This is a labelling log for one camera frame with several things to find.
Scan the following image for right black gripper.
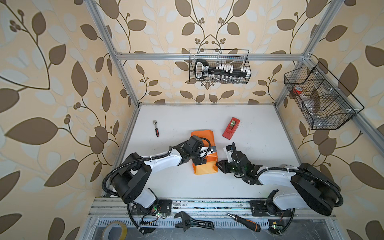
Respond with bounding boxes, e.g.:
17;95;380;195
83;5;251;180
215;159;244;176

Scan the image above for yellow orange wrapping paper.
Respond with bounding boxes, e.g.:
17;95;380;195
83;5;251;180
191;130;218;175

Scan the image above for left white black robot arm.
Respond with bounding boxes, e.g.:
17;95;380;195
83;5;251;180
102;135;216;210

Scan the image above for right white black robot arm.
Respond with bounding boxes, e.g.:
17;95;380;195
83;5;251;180
216;150;344;216

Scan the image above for red tape dispenser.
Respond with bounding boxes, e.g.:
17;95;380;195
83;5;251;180
222;117;241;140

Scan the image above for black adjustable wrench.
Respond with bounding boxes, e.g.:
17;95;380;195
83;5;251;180
174;211;215;232

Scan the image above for black orange screwdriver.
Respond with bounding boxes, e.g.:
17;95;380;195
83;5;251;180
227;213;261;232

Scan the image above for black socket set holder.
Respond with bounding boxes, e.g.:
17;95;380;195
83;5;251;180
192;60;252;82

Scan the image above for red cap in basket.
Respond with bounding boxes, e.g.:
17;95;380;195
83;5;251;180
292;86;303;96

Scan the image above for clear packing tape roll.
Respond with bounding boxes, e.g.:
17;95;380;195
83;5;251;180
101;221;128;240

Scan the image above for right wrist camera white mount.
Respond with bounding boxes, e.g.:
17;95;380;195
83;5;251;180
224;143;237;163

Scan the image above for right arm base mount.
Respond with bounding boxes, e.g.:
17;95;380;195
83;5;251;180
249;190;292;217

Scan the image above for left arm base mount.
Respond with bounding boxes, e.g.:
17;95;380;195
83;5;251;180
131;199;173;218

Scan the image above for small red-handled ratchet wrench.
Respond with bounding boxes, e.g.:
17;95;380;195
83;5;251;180
153;120;160;137

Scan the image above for black wire basket back wall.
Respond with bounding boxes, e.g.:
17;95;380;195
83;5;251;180
189;48;252;85

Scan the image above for black wire basket wall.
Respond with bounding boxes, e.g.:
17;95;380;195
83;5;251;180
189;48;252;85
284;62;365;130

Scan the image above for aluminium front rail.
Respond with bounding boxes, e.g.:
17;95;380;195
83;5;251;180
86;197;340;220

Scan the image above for black wire basket right wall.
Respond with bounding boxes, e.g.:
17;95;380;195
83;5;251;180
284;62;365;130

